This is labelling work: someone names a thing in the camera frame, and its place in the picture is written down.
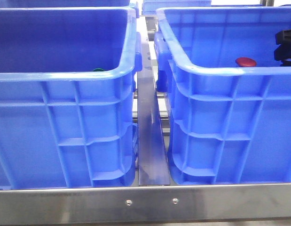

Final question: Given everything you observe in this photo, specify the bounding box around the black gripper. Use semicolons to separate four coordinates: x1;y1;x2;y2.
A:
274;29;291;66

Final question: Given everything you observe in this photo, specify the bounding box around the red push button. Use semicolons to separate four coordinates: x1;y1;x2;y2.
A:
236;57;257;67

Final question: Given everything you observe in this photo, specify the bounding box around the blue right plastic crate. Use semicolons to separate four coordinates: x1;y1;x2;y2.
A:
155;7;291;185

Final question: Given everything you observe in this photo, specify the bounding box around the blue plastic crate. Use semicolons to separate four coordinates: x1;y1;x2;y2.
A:
155;7;291;185
0;7;142;190

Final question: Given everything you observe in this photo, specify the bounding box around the blue far crate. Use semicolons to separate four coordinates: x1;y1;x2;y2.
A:
142;0;212;16

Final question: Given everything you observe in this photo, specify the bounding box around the green push button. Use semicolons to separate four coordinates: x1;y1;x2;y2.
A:
93;68;105;72

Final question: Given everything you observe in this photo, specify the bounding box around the blue left plastic crate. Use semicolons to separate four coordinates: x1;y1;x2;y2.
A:
0;7;142;190

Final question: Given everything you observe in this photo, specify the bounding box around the blue far-left rear crate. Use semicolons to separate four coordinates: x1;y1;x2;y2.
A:
0;0;139;9

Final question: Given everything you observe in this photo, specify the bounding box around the steel front rail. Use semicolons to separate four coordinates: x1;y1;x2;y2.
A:
0;183;291;226

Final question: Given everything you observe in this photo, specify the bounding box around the steel divider rail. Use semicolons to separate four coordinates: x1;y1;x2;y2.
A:
137;32;172;186

